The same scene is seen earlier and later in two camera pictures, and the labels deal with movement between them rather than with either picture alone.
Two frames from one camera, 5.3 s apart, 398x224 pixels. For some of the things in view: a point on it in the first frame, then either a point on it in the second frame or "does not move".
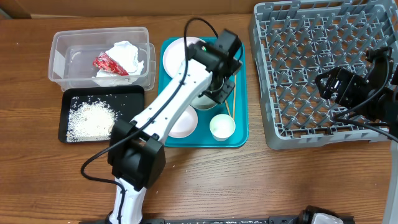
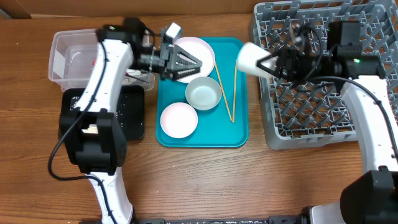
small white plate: x=185 y=123 does not move
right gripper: x=339 y=86 to x=283 y=63
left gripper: x=221 y=95 to x=178 y=59
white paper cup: x=221 y=126 to x=248 y=54
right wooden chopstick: x=234 y=96 does not move
